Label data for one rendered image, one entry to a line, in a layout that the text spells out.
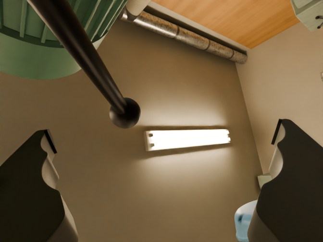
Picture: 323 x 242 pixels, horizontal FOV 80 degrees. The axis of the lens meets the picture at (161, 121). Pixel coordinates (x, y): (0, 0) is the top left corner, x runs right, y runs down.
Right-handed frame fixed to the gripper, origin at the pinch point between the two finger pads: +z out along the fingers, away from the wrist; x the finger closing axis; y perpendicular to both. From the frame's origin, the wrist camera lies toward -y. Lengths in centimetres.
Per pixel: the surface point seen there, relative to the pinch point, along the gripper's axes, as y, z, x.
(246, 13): 16, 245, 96
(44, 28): -4.6, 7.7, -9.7
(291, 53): 69, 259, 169
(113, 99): 0.9, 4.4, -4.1
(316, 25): 27, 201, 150
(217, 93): 112, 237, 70
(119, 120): 4.4, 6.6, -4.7
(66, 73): 1.7, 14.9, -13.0
